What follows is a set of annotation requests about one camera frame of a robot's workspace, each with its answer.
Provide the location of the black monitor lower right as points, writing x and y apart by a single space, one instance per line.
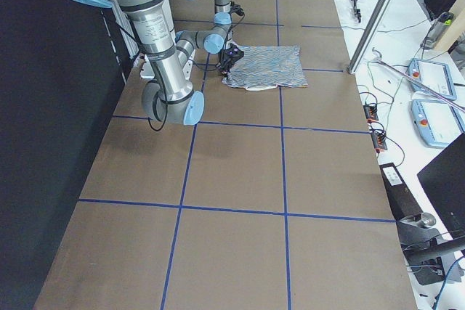
442 180

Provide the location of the orange connector block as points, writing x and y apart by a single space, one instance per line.
378 138
370 112

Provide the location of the upper teach pendant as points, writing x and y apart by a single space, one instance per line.
434 75

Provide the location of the orange connector block upper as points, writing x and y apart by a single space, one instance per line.
370 112

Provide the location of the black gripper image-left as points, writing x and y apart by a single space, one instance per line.
226 64

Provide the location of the teach pendant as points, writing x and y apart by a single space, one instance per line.
434 75
437 122

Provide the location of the silver robot arm image-left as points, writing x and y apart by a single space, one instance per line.
170 96

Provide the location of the orange connector block lower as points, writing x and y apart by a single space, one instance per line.
378 138

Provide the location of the black monitor stand base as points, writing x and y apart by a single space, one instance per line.
430 255

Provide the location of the aluminium frame post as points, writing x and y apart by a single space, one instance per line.
368 35

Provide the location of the black box with white label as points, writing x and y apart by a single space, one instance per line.
401 200

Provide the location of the lower teach pendant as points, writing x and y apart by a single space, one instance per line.
437 122

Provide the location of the navy white striped polo shirt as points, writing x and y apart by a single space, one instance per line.
267 67

